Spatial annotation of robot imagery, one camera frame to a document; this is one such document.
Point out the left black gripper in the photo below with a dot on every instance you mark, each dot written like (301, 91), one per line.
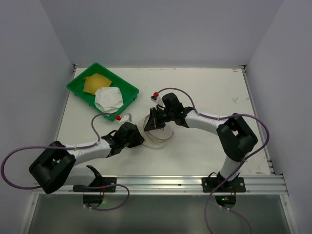
(136, 136)

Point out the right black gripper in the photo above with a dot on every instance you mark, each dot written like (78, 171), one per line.
(154, 118)

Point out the white round mesh laundry bag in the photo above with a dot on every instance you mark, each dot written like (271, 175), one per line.
(155, 139)

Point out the white bra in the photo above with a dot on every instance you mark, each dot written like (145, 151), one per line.
(108, 99)

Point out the yellow bra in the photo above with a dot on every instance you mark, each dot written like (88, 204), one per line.
(94, 82)

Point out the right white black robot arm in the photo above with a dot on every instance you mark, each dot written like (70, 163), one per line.
(235, 135)

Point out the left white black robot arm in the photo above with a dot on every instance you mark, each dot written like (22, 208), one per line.
(57, 166)

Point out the green plastic tray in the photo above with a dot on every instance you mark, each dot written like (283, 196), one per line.
(129, 92)

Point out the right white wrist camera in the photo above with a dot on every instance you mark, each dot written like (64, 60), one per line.
(158, 103)

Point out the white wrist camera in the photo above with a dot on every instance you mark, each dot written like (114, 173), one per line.
(126, 118)
(158, 103)

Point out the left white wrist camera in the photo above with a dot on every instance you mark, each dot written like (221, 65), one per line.
(126, 118)

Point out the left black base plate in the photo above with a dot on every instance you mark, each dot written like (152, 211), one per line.
(99, 183)

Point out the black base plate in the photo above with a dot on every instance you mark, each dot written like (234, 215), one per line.
(210, 182)
(99, 183)

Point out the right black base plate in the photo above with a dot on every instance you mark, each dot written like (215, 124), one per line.
(210, 182)

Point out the aluminium table edge rail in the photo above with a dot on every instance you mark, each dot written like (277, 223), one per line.
(259, 125)
(75, 66)

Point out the right aluminium table edge rail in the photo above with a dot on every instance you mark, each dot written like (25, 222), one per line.
(259, 125)

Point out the front aluminium mounting rail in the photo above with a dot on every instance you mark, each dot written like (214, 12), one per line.
(196, 185)

